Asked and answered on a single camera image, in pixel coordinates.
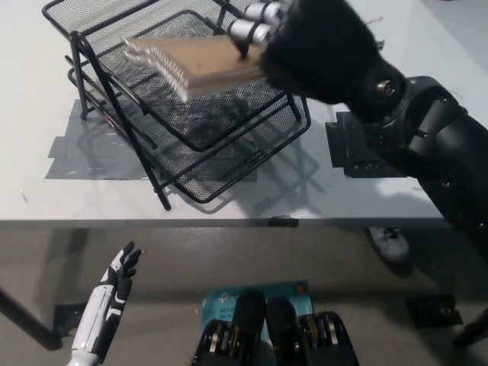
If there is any black mesh two-tier file tray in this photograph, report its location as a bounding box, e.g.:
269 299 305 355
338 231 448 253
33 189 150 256
42 0 312 211

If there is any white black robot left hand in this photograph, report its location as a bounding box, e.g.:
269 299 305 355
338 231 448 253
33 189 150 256
72 240 143 358

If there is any black table leg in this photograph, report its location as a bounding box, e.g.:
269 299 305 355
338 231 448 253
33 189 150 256
0 284 64 352
451 304 488 348

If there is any spiral notebook brown cardboard cover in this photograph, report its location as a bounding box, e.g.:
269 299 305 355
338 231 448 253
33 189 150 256
121 35 268 102

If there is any grey tape patch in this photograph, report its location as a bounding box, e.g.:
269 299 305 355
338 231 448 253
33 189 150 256
44 99 258 182

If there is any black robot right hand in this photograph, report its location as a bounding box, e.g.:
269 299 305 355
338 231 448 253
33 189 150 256
226 0 406 124

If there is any grey black shoe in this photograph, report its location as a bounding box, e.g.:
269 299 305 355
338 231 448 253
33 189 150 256
368 226 413 276

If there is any black tape patch on table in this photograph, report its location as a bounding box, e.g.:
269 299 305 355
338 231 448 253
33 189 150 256
325 111 412 179

